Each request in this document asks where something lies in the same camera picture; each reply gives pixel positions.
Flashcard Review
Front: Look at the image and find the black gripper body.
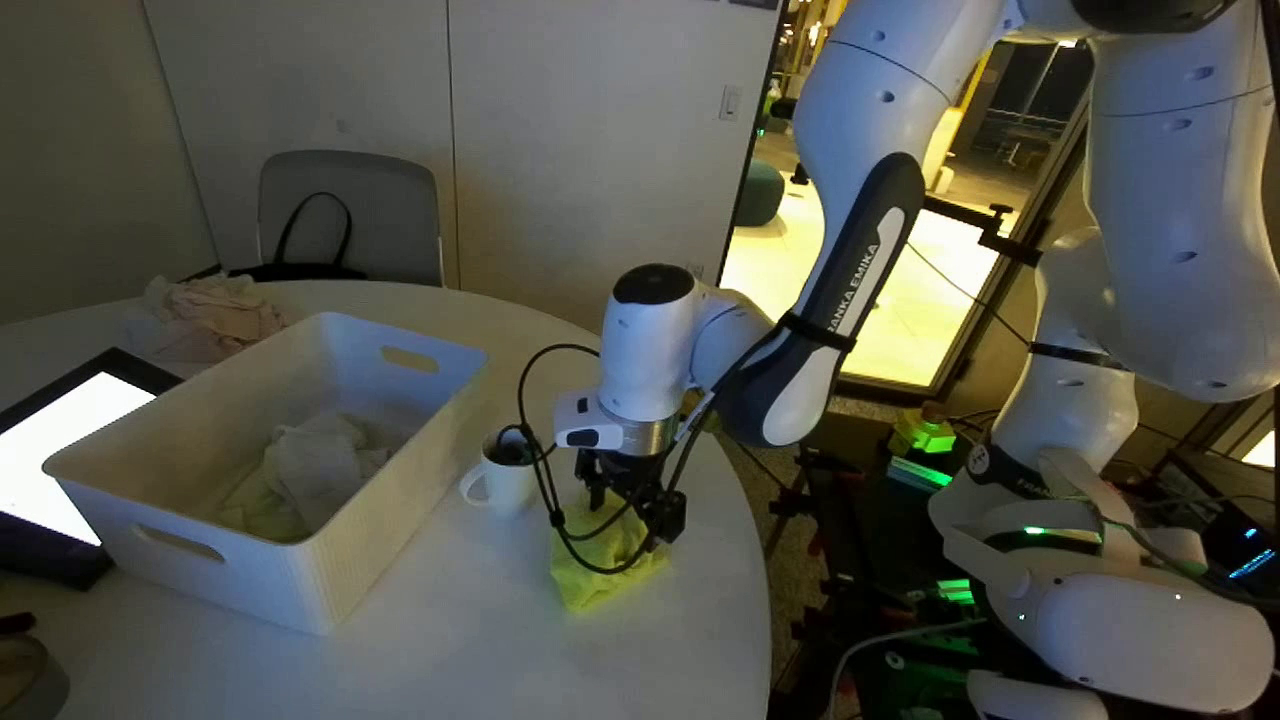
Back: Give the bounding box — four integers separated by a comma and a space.
571, 449, 672, 511

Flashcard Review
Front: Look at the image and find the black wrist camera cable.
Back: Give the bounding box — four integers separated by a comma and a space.
510, 339, 712, 579

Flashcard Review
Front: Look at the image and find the black tablet lit screen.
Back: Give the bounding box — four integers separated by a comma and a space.
0, 345, 184, 596

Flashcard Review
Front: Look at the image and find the white plastic storage box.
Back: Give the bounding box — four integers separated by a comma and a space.
40, 309, 496, 641

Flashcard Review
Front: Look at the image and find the bright yellow towel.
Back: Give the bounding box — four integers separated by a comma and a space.
549, 501, 672, 620

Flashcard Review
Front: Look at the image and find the pink crumpled cloth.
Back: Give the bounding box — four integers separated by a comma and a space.
139, 268, 286, 359

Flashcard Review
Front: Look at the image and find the black camera stand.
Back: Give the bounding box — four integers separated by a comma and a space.
921, 195, 1046, 268

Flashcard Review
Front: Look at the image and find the black bag with handle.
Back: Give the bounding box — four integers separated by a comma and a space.
195, 188, 367, 285

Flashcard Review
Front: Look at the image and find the grey office chair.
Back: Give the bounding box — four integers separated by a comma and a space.
246, 147, 446, 290

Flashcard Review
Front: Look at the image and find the white ceramic mug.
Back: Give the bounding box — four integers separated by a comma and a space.
454, 442, 545, 522

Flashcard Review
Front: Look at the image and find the pale yellow-green towel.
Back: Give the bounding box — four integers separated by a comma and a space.
212, 455, 311, 546

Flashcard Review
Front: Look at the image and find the white beige towel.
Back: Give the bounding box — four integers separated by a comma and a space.
255, 407, 404, 531

